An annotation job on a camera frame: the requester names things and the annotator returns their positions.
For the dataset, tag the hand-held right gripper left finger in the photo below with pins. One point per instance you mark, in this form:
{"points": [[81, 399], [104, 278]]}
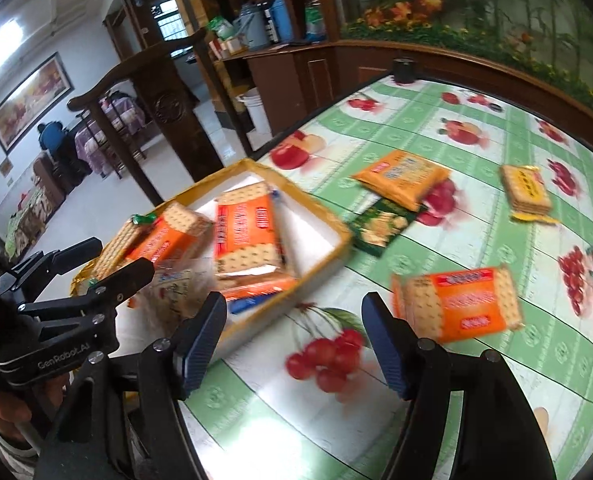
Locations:
{"points": [[204, 350]]}

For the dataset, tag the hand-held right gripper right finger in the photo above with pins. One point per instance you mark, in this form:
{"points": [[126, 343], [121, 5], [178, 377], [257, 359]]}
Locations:
{"points": [[389, 350]]}

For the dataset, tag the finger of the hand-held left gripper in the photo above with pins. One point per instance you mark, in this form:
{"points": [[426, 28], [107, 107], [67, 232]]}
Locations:
{"points": [[61, 257], [111, 282]]}

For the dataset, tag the clear packet of dried tea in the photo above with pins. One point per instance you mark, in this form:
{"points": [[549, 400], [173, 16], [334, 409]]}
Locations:
{"points": [[181, 287]]}

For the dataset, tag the orange cracker packet green end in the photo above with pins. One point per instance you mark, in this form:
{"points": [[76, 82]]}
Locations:
{"points": [[166, 235]]}

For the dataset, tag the blue cracker packet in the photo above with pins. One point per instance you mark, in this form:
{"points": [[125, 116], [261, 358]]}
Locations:
{"points": [[261, 304]]}

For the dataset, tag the orange red band cracker packet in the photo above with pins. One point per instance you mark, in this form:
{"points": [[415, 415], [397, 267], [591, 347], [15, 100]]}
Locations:
{"points": [[456, 305]]}

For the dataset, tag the large orange soda cracker packet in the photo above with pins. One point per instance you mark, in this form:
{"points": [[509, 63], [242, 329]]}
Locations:
{"points": [[249, 235]]}

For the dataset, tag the yellow cardboard box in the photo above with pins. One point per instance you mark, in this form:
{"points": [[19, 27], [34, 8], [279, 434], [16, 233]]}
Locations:
{"points": [[309, 220]]}

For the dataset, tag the person's left forearm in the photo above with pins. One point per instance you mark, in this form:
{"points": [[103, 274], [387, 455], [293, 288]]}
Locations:
{"points": [[11, 447]]}

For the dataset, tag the person's left hand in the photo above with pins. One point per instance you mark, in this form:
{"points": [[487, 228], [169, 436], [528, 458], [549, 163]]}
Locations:
{"points": [[11, 410]]}

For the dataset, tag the floral cloth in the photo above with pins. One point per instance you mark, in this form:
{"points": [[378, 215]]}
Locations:
{"points": [[29, 222]]}

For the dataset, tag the dark green snack packet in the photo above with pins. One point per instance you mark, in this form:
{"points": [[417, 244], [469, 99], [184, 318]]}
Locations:
{"points": [[382, 227]]}

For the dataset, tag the purple cloth covered table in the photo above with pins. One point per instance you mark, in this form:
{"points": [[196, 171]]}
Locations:
{"points": [[111, 125]]}

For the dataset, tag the orange yellow biscuit packet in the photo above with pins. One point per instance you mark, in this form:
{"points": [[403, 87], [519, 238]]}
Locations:
{"points": [[401, 177]]}

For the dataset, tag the carved wooden chair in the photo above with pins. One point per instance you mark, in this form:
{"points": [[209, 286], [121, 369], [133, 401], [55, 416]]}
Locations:
{"points": [[176, 110]]}

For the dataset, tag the yellow cracker packet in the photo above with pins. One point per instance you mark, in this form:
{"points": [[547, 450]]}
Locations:
{"points": [[529, 192]]}

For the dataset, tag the white plastic bucket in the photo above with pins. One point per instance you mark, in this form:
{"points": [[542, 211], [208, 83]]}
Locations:
{"points": [[254, 112]]}

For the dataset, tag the wooden display cabinet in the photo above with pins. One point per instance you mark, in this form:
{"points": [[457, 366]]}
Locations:
{"points": [[296, 80]]}

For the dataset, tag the green and white bag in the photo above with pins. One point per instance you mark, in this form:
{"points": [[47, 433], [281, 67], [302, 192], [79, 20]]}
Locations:
{"points": [[222, 27]]}

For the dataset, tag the small black cup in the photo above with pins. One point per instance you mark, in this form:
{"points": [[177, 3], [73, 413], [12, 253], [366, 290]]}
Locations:
{"points": [[404, 71]]}

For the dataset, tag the dark thermos flask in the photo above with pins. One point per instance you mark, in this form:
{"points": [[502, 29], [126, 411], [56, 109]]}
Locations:
{"points": [[271, 25]]}

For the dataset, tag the blue thermos flask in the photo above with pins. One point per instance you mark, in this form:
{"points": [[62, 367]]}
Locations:
{"points": [[282, 20]]}

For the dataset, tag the green lidded container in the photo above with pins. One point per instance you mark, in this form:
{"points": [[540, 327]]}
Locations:
{"points": [[315, 22]]}

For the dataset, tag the artificial flower arrangement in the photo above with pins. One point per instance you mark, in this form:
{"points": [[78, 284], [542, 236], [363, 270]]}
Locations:
{"points": [[401, 10]]}

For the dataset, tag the framed wall painting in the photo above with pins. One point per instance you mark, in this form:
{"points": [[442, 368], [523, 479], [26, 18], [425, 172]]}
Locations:
{"points": [[29, 100]]}

